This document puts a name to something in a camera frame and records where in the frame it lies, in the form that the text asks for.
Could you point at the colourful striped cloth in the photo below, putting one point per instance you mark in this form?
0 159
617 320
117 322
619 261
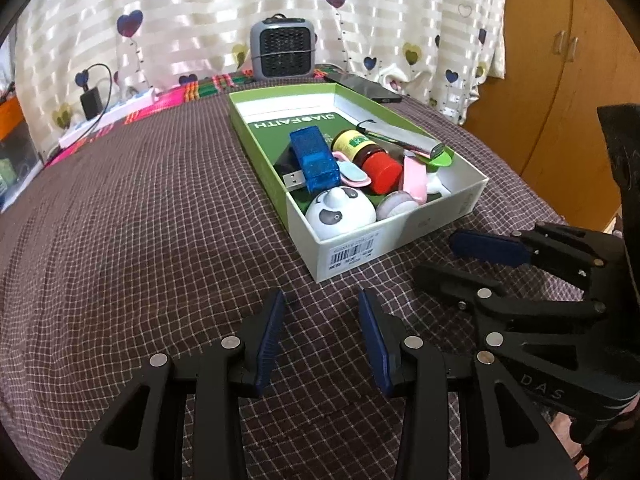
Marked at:
191 91

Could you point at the grey mini fan heater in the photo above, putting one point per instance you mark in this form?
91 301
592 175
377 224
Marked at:
282 47

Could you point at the heart patterned curtain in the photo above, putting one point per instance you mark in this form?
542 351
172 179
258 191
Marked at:
437 51

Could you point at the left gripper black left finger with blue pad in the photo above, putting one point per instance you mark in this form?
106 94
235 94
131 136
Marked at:
140 436

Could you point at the brown bottle red cap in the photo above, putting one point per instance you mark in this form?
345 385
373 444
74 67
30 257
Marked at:
383 171

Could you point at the black charger plug with cable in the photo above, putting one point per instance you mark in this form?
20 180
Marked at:
91 102

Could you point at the small white round case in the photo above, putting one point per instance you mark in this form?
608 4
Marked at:
395 203

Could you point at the wooden cabinet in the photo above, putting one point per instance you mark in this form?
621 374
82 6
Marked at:
564 59

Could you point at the black smartphone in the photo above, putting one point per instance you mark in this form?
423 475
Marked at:
370 89

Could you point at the white panda round toy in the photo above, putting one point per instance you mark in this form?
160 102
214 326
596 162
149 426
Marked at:
339 211

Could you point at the bright green round disc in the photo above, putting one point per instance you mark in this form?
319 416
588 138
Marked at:
442 159

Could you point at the black rectangular clip device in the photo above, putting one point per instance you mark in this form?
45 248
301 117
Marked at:
287 162

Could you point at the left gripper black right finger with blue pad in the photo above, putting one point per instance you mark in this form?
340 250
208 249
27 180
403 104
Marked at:
502 434

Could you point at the brown checked tablecloth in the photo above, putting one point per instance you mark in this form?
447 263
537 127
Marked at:
157 237

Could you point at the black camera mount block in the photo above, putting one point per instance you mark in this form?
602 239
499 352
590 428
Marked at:
620 127

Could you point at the green and white cardboard box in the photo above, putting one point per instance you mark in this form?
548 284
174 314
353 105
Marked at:
263 118

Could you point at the blue USB adapter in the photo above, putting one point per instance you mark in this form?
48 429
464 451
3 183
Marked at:
318 169

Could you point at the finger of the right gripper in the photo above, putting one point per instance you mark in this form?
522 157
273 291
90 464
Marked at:
577 256
487 300

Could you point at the orange lid storage bin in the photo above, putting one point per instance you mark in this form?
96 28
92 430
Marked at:
19 159

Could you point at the white blue power strip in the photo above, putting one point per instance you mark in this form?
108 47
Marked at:
115 113

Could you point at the pink green cable winder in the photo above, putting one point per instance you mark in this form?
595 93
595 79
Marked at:
351 174

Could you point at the silver lighter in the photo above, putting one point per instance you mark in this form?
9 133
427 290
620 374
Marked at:
408 139

